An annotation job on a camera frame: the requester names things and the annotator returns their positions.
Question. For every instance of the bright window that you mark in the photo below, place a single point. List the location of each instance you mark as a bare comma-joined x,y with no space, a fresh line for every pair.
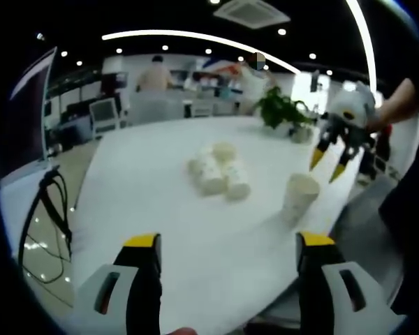
300,90

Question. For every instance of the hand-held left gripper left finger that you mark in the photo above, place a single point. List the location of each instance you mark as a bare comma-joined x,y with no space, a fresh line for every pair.
143,296

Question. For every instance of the white table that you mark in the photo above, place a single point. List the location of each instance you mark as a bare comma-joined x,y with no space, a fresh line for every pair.
195,261

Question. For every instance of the red blue wall banner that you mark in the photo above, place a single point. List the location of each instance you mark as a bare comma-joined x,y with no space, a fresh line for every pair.
223,66

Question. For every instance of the black hanging monitor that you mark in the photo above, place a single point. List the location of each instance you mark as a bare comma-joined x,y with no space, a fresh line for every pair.
315,81

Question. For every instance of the white paper cup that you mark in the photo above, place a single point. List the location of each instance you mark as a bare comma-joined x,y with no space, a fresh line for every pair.
298,199

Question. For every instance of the pile of printed paper cups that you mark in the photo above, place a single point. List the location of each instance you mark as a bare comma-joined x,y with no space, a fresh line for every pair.
209,178

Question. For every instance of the white office chair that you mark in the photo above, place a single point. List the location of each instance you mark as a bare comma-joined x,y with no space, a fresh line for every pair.
103,111

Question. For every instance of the green potted plant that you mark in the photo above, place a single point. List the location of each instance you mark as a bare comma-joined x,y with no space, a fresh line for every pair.
276,108

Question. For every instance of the person's right hand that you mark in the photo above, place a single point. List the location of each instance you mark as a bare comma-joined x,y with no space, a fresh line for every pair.
380,118

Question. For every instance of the ceiling air conditioner vent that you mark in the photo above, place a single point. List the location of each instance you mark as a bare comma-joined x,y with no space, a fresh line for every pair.
251,14

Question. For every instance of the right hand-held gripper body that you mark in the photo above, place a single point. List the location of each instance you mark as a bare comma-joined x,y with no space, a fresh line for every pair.
352,104

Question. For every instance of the small beige jar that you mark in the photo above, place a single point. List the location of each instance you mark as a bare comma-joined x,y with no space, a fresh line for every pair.
301,135

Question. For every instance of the curved ceiling light strip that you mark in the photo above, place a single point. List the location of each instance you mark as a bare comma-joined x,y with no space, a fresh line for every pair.
195,36
366,35

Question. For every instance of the person's left hand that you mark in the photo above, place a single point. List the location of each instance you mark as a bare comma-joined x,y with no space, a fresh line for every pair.
183,331

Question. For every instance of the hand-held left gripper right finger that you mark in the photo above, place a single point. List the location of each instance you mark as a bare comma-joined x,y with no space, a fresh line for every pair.
314,296

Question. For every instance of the white wall shelving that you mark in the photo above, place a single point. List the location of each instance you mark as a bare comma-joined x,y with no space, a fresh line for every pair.
195,83

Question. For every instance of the wall screen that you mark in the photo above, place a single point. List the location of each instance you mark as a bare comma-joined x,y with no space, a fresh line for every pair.
115,82

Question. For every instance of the grey desk partition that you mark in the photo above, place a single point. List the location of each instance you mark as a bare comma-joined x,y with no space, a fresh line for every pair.
153,108

